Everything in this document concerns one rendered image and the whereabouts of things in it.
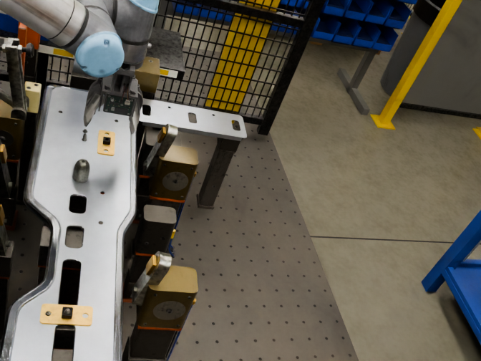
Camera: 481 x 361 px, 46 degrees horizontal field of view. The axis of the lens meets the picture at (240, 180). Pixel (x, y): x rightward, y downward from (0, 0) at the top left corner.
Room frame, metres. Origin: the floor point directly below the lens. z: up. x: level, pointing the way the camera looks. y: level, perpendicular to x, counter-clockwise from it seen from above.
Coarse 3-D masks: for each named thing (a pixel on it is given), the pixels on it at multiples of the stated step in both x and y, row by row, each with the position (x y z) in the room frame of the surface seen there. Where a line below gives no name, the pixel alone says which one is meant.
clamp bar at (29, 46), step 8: (8, 40) 0.90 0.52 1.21; (16, 40) 0.91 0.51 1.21; (0, 48) 0.89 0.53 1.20; (8, 48) 0.88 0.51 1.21; (16, 48) 0.89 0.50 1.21; (24, 48) 0.91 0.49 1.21; (32, 48) 0.91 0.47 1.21; (8, 56) 0.88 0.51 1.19; (16, 56) 0.89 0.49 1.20; (8, 64) 0.88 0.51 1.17; (16, 64) 0.89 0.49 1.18; (16, 72) 0.89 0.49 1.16; (16, 80) 0.89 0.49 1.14; (16, 88) 0.89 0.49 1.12; (24, 88) 0.92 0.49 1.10; (16, 96) 0.89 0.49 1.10; (24, 96) 0.92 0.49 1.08; (16, 104) 0.89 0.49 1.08; (24, 104) 0.92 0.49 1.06
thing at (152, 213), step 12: (144, 216) 0.83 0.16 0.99; (156, 216) 0.84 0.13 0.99; (168, 216) 0.85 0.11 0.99; (144, 228) 0.82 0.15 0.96; (156, 228) 0.83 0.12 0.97; (168, 228) 0.84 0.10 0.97; (144, 240) 0.82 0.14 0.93; (156, 240) 0.83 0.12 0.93; (168, 240) 0.84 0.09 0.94; (144, 252) 0.82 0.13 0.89; (132, 264) 0.85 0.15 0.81; (144, 264) 0.83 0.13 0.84; (132, 276) 0.83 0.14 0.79
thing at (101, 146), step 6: (102, 132) 1.01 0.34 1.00; (108, 132) 1.02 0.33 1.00; (102, 138) 0.99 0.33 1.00; (108, 138) 0.99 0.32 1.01; (114, 138) 1.01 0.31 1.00; (102, 144) 0.97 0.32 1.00; (108, 144) 0.98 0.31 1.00; (114, 144) 0.99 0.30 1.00; (102, 150) 0.95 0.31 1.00; (108, 150) 0.96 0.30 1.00; (114, 150) 0.97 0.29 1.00
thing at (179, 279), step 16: (176, 272) 0.67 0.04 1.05; (192, 272) 0.69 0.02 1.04; (160, 288) 0.63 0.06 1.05; (176, 288) 0.64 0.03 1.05; (192, 288) 0.66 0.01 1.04; (144, 304) 0.62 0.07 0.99; (160, 304) 0.63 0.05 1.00; (176, 304) 0.64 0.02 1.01; (192, 304) 0.67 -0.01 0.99; (144, 320) 0.62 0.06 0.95; (160, 320) 0.63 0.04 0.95; (176, 320) 0.64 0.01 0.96; (144, 336) 0.63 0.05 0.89; (160, 336) 0.64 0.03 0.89; (128, 352) 0.63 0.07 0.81; (144, 352) 0.63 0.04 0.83; (160, 352) 0.65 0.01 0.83
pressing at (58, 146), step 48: (48, 96) 1.06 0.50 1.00; (48, 144) 0.91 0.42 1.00; (96, 144) 0.97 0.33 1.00; (48, 192) 0.78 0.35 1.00; (96, 192) 0.83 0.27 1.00; (96, 240) 0.71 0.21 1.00; (48, 288) 0.57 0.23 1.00; (96, 288) 0.61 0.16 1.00; (48, 336) 0.49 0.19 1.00; (96, 336) 0.52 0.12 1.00
